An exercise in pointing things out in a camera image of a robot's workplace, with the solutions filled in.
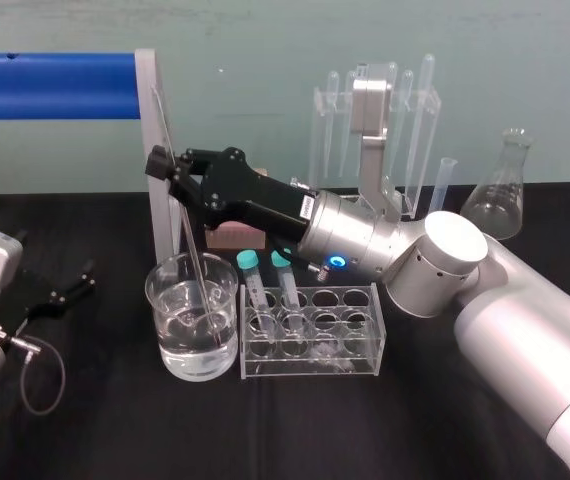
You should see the glass conical flask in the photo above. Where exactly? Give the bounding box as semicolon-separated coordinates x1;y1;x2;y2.
459;127;537;242

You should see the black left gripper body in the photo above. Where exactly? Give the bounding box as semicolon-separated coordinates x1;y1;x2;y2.
9;266;70;329

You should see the thin glass thermometer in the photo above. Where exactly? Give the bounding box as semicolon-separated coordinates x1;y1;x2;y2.
150;85;223;347

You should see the blue pipe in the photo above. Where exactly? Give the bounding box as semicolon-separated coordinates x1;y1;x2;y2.
0;51;142;122

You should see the brown block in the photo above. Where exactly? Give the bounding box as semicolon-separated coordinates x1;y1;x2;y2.
204;167;270;251

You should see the clear graduated cylinder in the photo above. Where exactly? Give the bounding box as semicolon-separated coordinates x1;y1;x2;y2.
431;156;461;217

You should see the grey upright post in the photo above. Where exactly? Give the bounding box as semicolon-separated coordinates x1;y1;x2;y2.
134;47;187;267

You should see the thin dark left gripper cable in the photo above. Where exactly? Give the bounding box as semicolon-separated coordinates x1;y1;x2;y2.
0;322;68;417

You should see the clear tube with teal cap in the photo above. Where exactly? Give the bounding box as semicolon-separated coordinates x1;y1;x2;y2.
235;249;279;344
270;249;307;342

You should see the thin dark gripper cable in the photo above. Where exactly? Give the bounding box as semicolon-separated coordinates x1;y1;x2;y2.
0;322;68;417
268;241;332;282

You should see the thin dark right gripper cable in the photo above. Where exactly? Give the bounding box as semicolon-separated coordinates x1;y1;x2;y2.
268;241;332;282

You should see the black table cloth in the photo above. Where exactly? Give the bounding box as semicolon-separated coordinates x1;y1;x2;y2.
0;179;570;480

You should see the clear acrylic test tube rack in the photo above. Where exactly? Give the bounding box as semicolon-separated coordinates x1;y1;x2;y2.
237;281;387;382

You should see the clear acrylic pipette stand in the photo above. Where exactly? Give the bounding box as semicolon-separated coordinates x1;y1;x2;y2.
308;83;442;219

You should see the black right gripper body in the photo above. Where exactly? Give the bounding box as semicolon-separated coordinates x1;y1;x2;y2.
198;146;321;246

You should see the glass beaker with water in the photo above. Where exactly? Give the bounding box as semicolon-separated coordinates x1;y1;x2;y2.
144;251;241;379

